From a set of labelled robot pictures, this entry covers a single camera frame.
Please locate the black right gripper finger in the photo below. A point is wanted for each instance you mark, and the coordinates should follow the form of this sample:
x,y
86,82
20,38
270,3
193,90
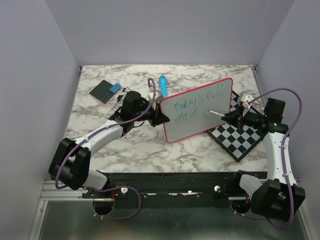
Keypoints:
x,y
233,115
231,120

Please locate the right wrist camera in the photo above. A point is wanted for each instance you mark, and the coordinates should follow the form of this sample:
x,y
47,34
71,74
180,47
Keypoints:
x,y
244,102

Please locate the black white chessboard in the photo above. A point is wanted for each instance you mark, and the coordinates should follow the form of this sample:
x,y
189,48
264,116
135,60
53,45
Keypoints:
x,y
236,142

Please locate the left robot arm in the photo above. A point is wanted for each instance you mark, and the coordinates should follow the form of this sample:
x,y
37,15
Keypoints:
x,y
70,166

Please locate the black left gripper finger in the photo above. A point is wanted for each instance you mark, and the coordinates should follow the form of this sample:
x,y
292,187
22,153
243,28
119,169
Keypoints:
x,y
160,120
160,115

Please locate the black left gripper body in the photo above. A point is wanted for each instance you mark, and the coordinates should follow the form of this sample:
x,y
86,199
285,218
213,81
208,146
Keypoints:
x,y
154,114

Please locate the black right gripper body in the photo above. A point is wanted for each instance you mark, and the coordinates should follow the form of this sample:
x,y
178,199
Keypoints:
x,y
242,121

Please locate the blue toy microphone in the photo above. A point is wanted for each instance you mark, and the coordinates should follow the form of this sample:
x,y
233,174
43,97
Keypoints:
x,y
163,85

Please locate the dark grey building plate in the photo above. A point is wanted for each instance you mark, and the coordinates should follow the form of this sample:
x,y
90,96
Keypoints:
x,y
102,92

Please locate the pink framed whiteboard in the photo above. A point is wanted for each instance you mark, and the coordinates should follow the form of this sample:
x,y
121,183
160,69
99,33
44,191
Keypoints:
x,y
189,112

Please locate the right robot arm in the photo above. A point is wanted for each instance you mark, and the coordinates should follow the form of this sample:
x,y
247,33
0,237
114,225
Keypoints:
x,y
278,197

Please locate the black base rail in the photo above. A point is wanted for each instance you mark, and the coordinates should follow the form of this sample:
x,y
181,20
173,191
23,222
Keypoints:
x,y
162,190

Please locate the white green marker pen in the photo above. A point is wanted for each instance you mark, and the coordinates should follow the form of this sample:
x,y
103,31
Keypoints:
x,y
216,113

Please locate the blue building brick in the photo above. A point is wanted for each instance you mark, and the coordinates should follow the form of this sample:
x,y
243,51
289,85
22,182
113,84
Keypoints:
x,y
115,88

